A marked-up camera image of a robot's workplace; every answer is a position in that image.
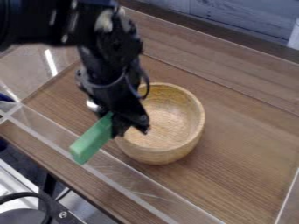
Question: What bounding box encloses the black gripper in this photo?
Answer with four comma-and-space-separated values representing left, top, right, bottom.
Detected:
74, 68, 150, 138

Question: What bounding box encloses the green rectangular block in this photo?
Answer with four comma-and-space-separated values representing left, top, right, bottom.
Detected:
69, 112, 112, 165

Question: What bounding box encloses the brown wooden bowl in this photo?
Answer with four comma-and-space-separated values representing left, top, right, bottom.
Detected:
116, 82, 205, 165

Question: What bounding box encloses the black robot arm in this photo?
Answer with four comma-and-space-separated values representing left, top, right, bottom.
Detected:
0, 0, 149, 137

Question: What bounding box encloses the black table leg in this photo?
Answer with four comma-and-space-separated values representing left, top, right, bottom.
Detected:
42, 174, 57, 197

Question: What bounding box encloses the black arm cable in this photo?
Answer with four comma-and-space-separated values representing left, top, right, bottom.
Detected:
78, 65, 152, 101

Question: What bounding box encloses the clear acrylic tray enclosure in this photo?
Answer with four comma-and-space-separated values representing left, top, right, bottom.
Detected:
0, 0, 299, 224

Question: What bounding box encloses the black metal bracket with screw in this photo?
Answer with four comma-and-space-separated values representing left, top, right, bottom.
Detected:
37, 191, 86, 224

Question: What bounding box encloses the black cable loop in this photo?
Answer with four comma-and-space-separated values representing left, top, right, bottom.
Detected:
0, 192, 53, 224

